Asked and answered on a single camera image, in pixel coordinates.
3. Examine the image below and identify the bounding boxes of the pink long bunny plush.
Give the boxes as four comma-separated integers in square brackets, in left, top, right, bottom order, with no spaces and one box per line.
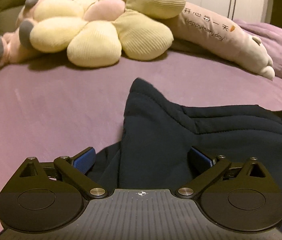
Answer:
[161,2,275,80]

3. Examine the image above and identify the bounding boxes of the dark navy zip jacket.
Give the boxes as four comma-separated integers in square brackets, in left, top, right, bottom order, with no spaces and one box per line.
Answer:
[87,79,282,191]

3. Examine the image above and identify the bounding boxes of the pink plush with grey feet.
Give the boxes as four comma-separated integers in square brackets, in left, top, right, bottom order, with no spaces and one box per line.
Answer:
[0,0,74,65]

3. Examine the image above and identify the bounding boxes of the purple folded duvet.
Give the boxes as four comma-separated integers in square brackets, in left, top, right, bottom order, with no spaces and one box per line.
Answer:
[234,20,282,79]

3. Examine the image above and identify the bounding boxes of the purple bed sheet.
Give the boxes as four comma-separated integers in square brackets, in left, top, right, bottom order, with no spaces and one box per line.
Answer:
[0,50,282,232]

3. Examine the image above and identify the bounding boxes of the yellow flower plush cushion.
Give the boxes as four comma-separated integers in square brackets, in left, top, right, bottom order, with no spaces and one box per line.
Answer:
[29,0,185,68]

